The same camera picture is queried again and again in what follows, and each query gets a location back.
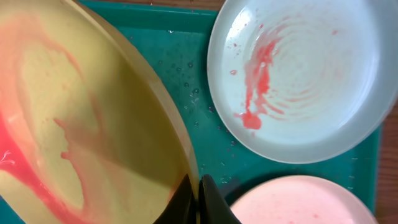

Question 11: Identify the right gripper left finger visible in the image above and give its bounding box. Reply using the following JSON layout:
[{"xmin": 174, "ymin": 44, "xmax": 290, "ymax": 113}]
[{"xmin": 154, "ymin": 175, "xmax": 197, "ymax": 224}]

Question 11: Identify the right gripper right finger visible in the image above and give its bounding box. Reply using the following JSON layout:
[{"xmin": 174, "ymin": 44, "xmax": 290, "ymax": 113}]
[{"xmin": 198, "ymin": 174, "xmax": 241, "ymax": 224}]

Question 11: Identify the white pink plate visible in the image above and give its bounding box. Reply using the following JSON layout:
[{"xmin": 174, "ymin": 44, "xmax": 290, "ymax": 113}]
[{"xmin": 231, "ymin": 175, "xmax": 377, "ymax": 224}]

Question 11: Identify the yellow-green plate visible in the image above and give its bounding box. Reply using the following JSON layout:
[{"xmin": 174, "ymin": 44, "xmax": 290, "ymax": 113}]
[{"xmin": 1, "ymin": 1, "xmax": 199, "ymax": 223}]

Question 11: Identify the light blue plate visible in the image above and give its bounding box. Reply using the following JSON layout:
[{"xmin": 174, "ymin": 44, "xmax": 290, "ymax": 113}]
[{"xmin": 207, "ymin": 0, "xmax": 397, "ymax": 164}]

